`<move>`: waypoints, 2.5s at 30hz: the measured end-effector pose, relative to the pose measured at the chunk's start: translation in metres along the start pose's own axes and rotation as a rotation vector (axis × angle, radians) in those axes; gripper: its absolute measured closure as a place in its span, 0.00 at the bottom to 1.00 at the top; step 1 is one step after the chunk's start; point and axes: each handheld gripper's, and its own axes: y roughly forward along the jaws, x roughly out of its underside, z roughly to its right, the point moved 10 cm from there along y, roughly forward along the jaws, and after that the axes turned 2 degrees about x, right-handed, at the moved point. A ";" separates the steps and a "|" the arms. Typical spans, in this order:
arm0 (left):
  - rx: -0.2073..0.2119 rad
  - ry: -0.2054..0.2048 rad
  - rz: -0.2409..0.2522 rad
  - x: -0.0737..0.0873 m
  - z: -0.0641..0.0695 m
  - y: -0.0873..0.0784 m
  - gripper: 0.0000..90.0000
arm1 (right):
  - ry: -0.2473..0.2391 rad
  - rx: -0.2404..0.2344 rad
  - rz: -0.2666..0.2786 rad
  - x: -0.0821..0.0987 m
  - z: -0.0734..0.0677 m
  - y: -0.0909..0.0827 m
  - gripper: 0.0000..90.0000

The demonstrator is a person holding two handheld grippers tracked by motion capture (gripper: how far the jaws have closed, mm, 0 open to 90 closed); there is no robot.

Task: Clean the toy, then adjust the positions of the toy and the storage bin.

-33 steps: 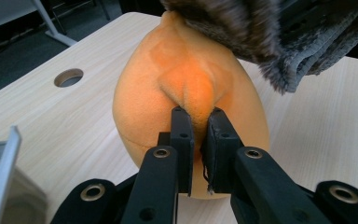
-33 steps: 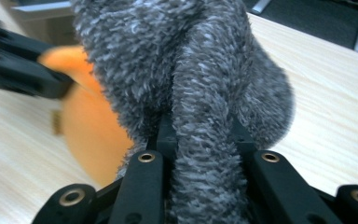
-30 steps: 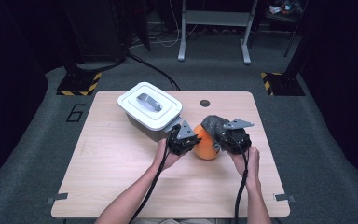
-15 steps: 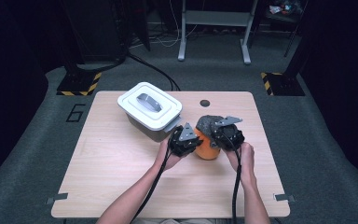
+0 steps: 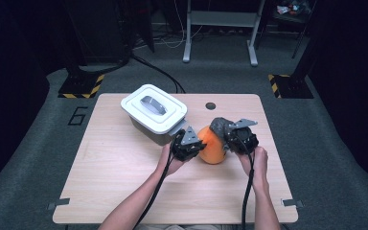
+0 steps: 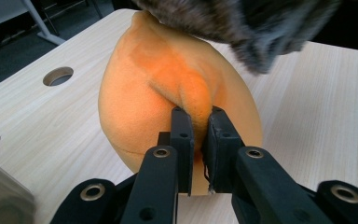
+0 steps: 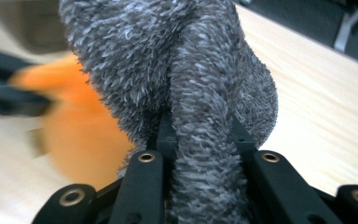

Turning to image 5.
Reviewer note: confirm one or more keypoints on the black table grommet hole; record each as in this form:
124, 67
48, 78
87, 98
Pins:
210, 106

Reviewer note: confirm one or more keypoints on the orange plush toy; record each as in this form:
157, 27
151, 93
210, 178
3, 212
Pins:
212, 150

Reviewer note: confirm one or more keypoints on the grey tape strip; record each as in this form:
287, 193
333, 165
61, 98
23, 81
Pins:
293, 202
59, 202

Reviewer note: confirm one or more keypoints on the black stand base striped edge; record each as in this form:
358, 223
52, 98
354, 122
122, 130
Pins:
292, 87
80, 86

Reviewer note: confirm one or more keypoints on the white desk frame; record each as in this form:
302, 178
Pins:
223, 18

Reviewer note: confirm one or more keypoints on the person's right hand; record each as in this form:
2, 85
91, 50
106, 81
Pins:
260, 166

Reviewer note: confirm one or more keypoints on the grey cloth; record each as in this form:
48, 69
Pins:
218, 126

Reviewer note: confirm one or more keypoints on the black cabinet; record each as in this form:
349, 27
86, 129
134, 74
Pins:
99, 28

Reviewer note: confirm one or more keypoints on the colourful clutter on dark shelf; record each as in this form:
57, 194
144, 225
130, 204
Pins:
292, 8

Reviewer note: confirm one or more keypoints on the person's left hand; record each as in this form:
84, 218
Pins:
169, 163

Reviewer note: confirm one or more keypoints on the grey clear storage box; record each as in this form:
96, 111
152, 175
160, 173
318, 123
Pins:
147, 134

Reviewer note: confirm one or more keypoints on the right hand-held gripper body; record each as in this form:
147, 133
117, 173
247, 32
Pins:
244, 142

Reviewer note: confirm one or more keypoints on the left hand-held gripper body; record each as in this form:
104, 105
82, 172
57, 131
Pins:
183, 150

